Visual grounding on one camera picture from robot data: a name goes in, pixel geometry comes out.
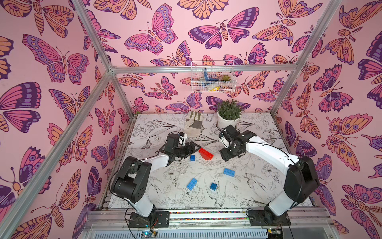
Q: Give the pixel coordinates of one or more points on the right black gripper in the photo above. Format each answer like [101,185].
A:
[228,152]

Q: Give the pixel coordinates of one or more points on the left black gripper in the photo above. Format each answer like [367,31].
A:
[191,149]

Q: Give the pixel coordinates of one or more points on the red long lego top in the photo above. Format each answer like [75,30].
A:
[206,155]

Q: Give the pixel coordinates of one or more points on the blue long lego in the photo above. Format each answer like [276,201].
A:
[229,172]
[192,184]

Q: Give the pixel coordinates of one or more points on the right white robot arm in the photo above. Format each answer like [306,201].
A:
[301,176]

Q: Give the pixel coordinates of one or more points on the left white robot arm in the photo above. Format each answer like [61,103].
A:
[130,181]

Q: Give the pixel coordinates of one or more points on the small blue lego near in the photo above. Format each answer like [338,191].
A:
[213,186]

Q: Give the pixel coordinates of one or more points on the potted green plant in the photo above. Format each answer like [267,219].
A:
[228,114]

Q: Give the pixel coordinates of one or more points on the blue toy in basket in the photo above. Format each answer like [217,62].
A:
[208,80]

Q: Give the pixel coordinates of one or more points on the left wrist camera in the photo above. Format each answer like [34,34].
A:
[182,138]

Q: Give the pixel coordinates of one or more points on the white wire basket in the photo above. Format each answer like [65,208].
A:
[225,73]

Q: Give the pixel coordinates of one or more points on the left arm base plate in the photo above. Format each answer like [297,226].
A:
[149,219]

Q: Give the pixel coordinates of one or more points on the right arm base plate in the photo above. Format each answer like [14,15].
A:
[267,218]

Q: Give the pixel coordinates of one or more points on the aluminium front rail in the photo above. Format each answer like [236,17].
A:
[299,217]

